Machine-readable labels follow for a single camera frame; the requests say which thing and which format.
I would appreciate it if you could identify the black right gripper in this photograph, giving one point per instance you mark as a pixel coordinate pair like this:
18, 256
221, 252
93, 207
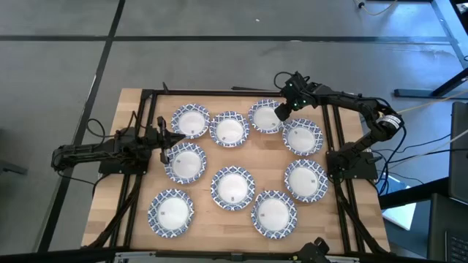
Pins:
292, 102

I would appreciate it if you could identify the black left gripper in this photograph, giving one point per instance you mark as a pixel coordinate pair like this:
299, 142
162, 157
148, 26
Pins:
155, 137

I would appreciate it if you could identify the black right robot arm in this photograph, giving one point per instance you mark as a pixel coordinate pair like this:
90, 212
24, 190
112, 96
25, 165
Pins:
343, 98

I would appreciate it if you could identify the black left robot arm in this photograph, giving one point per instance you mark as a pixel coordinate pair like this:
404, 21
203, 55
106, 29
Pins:
84, 151

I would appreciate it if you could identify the black desk foot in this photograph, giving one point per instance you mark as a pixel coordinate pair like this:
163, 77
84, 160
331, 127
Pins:
413, 93

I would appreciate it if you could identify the black clamp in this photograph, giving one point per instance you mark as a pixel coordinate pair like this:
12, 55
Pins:
314, 250

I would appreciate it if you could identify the black beam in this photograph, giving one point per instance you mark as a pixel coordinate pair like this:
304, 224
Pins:
413, 193

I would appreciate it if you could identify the white paper sheet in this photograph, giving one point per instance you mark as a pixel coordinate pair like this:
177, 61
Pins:
400, 215

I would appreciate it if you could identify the dark grey floor foot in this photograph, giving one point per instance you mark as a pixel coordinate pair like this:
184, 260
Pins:
11, 168

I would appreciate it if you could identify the dark grey monitor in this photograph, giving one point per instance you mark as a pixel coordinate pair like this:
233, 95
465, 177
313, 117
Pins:
460, 153

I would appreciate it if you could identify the black laptop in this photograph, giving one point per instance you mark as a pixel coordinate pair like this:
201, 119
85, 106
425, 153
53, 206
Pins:
438, 226

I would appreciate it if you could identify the black aluminium table frame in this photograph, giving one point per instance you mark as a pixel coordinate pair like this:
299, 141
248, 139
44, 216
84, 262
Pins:
219, 92

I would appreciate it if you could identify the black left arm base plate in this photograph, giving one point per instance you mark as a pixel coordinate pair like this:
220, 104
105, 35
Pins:
109, 168

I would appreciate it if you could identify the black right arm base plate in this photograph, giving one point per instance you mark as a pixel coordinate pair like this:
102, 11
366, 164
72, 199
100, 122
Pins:
369, 174

